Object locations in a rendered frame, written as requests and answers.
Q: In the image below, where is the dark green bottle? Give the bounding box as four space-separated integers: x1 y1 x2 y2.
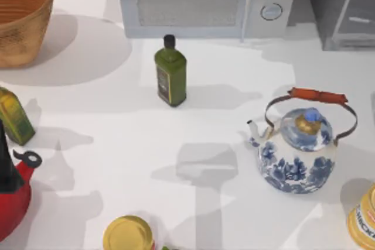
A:
154 34 188 108

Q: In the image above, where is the pale microwave oven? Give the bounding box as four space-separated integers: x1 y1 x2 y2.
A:
115 0 301 43

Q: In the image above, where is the blue and white kettle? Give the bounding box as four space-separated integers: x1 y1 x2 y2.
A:
246 87 359 195

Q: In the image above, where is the microwave knob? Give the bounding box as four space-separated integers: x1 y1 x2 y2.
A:
260 2 284 22

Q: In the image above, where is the yellow lidded jar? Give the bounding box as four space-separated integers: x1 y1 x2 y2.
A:
103 215 155 250

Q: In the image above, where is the green and yellow bottle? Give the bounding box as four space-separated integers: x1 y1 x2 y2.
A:
0 87 36 146

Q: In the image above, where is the woven brown basket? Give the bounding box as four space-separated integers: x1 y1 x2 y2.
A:
0 0 56 69

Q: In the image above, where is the red kettle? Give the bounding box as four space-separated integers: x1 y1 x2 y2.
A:
0 149 43 242

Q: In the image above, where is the microwave door handle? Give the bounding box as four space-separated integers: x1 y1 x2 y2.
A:
240 0 253 43

